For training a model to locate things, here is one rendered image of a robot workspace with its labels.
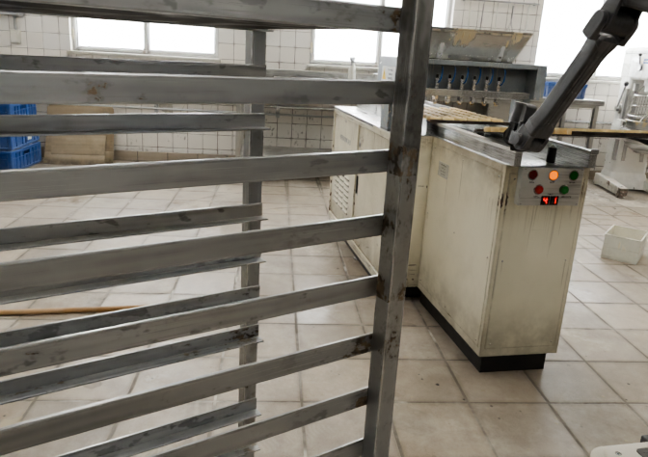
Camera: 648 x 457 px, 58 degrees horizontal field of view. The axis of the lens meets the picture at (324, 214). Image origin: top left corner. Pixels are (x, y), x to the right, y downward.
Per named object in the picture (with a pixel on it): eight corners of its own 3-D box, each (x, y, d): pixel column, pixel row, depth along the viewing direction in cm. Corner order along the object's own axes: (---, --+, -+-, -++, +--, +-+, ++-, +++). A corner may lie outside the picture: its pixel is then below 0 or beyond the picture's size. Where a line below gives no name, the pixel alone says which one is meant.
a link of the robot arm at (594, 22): (607, 16, 135) (644, 26, 139) (596, 4, 139) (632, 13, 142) (511, 152, 165) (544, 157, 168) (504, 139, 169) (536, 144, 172)
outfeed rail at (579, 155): (404, 108, 396) (405, 98, 394) (408, 108, 396) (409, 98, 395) (588, 168, 207) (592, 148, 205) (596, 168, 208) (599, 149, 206)
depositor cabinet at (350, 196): (327, 227, 408) (334, 105, 386) (423, 227, 423) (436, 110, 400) (378, 304, 288) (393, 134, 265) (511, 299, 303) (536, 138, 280)
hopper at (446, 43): (395, 56, 287) (398, 26, 283) (499, 63, 298) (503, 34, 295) (416, 58, 260) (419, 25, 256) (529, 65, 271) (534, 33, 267)
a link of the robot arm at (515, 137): (517, 146, 164) (543, 150, 167) (529, 105, 161) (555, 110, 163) (495, 137, 175) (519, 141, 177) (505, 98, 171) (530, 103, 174)
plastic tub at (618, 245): (636, 265, 367) (641, 241, 362) (599, 256, 379) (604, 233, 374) (644, 254, 390) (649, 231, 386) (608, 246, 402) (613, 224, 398)
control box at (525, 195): (513, 202, 209) (518, 165, 206) (572, 203, 214) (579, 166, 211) (518, 205, 206) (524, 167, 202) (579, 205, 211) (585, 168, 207)
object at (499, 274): (414, 302, 293) (433, 122, 269) (476, 300, 300) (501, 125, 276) (475, 377, 227) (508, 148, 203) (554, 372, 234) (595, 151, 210)
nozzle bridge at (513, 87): (373, 124, 296) (378, 55, 287) (503, 128, 311) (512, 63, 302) (392, 134, 265) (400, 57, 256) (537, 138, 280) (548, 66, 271)
